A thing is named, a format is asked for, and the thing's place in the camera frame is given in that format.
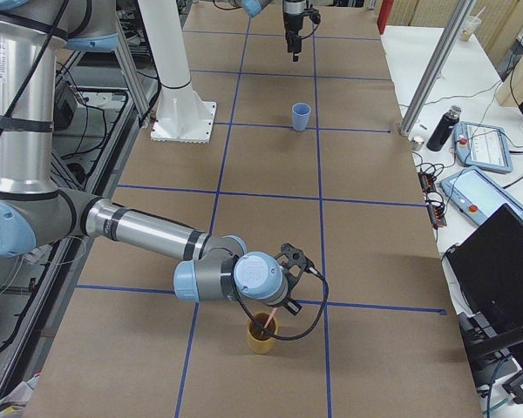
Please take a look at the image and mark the second arm gripper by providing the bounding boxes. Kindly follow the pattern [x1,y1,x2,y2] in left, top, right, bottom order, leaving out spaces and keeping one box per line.
[275,243,315,314]

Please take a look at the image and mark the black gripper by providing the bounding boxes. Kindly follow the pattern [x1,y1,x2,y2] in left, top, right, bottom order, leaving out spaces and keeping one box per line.
[282,0,306,62]

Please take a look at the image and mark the light blue plastic cup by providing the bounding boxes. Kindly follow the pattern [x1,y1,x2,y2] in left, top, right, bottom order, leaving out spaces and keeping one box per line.
[291,103,311,131]

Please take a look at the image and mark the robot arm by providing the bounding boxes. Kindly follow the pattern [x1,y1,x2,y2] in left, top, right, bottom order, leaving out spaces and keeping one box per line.
[212,0,319,62]
[0,1,314,314]

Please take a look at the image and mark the yellow wooden cup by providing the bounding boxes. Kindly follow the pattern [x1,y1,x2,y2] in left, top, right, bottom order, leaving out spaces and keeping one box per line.
[247,312,278,354]

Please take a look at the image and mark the plastic drink cup with straw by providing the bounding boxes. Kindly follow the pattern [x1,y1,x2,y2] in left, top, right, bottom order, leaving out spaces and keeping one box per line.
[459,6,486,42]

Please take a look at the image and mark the small metal cylinder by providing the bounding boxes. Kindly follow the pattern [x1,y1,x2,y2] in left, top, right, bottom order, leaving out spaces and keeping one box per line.
[410,135,425,152]

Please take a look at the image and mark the black orange connector strip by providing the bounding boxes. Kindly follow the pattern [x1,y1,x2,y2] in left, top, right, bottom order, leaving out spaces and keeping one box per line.
[418,172,447,230]

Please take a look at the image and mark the black water bottle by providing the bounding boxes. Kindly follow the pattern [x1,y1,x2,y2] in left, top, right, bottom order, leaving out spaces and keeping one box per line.
[426,105,462,152]

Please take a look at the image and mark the black monitor stand clamp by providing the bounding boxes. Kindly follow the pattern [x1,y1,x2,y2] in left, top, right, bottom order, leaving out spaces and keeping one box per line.
[457,313,523,388]

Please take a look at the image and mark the black laptop monitor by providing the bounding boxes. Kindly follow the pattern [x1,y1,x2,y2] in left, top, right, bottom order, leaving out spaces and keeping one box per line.
[442,203,523,375]

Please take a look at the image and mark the far teach pendant tablet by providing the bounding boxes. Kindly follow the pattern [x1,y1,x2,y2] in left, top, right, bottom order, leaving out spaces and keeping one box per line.
[452,121,513,173]

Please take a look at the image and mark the teach pendant tablet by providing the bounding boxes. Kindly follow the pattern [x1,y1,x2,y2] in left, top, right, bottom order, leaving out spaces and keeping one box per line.
[452,121,513,173]
[440,166,523,226]

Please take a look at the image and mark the near teach pendant tablet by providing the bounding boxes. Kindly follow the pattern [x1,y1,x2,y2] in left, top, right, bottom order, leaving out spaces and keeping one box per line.
[440,166,523,226]

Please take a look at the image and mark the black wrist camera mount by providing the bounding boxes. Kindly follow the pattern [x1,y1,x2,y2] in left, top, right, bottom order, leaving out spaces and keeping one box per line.
[302,2,321,40]

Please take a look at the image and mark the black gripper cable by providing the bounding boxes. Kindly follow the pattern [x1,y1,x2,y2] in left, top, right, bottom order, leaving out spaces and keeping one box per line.
[230,260,330,341]

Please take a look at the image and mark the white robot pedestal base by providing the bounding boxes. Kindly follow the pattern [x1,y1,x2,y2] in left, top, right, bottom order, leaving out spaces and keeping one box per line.
[139,0,217,144]

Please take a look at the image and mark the aluminium frame post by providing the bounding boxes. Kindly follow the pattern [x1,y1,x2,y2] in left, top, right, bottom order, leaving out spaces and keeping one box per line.
[398,0,476,137]

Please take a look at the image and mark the aluminium side frame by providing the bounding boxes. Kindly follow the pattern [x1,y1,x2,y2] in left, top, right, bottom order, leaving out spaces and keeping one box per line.
[0,37,157,398]

